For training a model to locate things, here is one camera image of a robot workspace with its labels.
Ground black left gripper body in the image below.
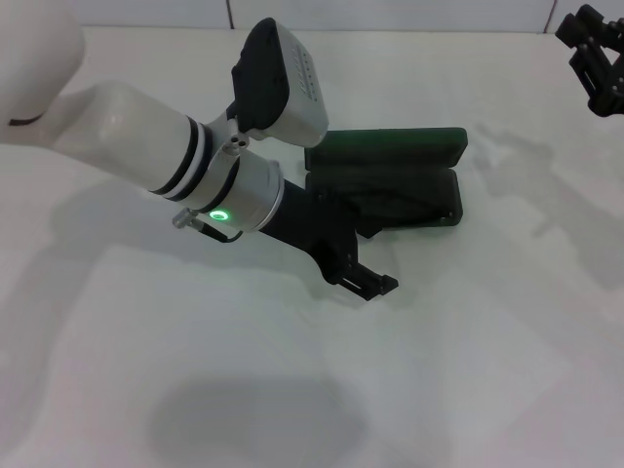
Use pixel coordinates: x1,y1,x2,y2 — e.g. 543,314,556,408
260,177,365,287

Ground green glasses case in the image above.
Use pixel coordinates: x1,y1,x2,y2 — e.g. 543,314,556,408
304,125,469,230

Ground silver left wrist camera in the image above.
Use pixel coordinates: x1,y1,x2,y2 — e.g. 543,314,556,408
229,17,331,147

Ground left camera mount bracket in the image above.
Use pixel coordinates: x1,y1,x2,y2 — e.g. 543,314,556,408
207,109,254,160

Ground left gripper cable with connector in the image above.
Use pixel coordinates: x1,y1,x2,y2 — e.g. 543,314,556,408
170,207,245,244

